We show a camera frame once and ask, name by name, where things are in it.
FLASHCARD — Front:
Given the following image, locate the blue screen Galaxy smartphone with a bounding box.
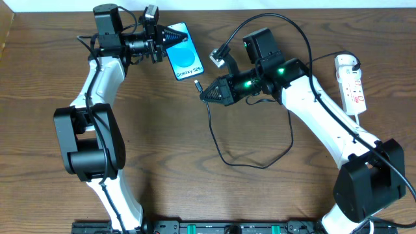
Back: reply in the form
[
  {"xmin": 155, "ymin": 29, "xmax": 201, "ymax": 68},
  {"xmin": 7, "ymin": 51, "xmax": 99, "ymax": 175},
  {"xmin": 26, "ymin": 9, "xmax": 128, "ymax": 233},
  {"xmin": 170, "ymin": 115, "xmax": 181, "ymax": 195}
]
[{"xmin": 166, "ymin": 22, "xmax": 204, "ymax": 81}]

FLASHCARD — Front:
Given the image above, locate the black USB charging cable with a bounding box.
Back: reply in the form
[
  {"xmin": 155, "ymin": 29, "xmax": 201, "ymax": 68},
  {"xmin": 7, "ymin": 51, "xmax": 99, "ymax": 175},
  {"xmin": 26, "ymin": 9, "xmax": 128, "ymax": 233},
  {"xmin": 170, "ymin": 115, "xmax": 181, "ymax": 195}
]
[{"xmin": 194, "ymin": 51, "xmax": 361, "ymax": 170}]

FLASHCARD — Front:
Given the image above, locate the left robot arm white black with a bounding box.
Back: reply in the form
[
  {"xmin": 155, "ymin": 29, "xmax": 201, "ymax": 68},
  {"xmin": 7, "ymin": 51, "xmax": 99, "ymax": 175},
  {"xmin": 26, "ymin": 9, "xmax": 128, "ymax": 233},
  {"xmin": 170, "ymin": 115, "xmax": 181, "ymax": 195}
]
[{"xmin": 53, "ymin": 4, "xmax": 188, "ymax": 233}]

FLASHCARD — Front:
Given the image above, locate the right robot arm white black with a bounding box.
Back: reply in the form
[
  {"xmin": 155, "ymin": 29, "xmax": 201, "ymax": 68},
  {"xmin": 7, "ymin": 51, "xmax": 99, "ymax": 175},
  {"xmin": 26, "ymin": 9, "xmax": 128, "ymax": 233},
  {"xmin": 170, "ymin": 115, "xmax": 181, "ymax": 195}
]
[{"xmin": 200, "ymin": 28, "xmax": 407, "ymax": 233}]

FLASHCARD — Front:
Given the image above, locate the white USB charger plug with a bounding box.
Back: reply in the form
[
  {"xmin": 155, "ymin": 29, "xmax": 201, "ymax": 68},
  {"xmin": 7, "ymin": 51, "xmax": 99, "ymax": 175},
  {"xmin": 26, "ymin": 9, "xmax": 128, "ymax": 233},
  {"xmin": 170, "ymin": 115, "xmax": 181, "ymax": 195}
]
[{"xmin": 334, "ymin": 54, "xmax": 362, "ymax": 83}]

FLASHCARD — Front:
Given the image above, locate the white power strip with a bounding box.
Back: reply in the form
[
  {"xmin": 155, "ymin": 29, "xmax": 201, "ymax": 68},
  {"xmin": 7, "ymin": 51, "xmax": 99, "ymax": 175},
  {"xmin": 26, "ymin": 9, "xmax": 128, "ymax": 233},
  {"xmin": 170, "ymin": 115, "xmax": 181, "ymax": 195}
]
[{"xmin": 336, "ymin": 66, "xmax": 367, "ymax": 116}]

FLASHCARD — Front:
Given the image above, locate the black left camera cable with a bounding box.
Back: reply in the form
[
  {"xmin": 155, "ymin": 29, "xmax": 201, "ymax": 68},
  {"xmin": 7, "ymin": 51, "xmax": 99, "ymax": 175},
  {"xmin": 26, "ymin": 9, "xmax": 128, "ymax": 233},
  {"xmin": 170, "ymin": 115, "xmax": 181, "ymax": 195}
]
[{"xmin": 75, "ymin": 5, "xmax": 140, "ymax": 234}]

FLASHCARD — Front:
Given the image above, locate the white power strip cord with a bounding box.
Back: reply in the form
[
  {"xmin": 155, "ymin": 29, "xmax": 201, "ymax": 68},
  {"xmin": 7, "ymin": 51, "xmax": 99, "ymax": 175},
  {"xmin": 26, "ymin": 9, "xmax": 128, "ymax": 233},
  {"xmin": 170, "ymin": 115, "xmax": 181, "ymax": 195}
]
[{"xmin": 354, "ymin": 114, "xmax": 375, "ymax": 234}]

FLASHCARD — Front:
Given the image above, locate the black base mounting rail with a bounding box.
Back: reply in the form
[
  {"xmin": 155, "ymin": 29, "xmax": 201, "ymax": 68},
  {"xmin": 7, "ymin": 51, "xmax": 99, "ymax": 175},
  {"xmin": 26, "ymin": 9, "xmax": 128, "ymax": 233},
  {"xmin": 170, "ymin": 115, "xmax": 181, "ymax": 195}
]
[{"xmin": 70, "ymin": 220, "xmax": 398, "ymax": 234}]

